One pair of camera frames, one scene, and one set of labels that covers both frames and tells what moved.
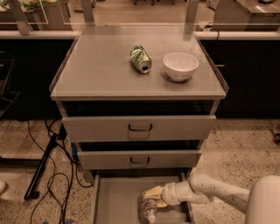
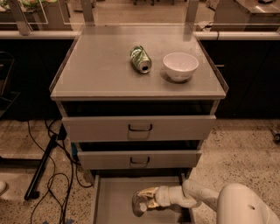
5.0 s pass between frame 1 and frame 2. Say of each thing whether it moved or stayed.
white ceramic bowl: stayed
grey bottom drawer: stayed
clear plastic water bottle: moved
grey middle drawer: stayed
